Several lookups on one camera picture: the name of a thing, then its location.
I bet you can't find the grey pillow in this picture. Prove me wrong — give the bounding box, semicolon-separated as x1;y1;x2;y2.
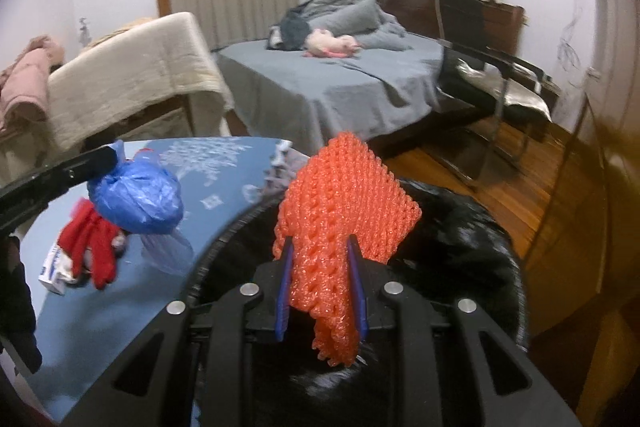
320;0;386;32

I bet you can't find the blue plastic bag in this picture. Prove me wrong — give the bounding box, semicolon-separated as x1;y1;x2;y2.
87;142;195;278

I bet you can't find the red glove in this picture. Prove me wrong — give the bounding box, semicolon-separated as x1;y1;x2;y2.
57;199;123;290

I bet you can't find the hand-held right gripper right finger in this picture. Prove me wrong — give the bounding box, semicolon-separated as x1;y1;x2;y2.
346;234;583;427

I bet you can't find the crumpled grey duvet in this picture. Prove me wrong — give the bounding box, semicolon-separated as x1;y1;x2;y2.
300;0;416;52

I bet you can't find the dark clothes pile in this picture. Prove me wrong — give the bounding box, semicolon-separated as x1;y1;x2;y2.
267;14;313;52

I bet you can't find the pink plush toy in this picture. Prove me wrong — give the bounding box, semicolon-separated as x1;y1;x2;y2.
305;28;363;59

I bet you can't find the silver seat cushion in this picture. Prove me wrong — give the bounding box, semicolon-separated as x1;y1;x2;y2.
457;59;553;122

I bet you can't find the orange foam fruit net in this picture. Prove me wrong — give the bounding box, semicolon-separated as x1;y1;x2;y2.
272;132;422;368

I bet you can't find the bed with grey sheet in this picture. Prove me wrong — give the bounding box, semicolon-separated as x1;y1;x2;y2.
212;0;526;158

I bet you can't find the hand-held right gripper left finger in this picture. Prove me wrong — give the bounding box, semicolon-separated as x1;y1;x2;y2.
60;237;296;427

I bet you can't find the black metal chair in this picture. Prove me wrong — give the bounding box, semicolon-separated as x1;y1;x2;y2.
435;0;561;192

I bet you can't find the pink jacket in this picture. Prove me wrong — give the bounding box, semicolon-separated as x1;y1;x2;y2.
0;36;66;132

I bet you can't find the wooden wardrobe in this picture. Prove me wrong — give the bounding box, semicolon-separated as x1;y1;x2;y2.
525;0;640;408

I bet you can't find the wooden headboard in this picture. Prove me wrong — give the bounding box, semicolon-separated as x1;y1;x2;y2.
380;0;526;58

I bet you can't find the white paper packet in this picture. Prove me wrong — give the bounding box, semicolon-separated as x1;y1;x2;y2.
39;241;81;297

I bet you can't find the black waste bin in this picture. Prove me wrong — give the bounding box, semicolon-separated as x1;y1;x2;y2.
187;179;531;427

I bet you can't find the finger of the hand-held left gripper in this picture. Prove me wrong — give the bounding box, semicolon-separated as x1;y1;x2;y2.
0;146;121;235

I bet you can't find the beige blanket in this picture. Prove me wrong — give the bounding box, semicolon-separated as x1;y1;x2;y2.
47;12;236;152

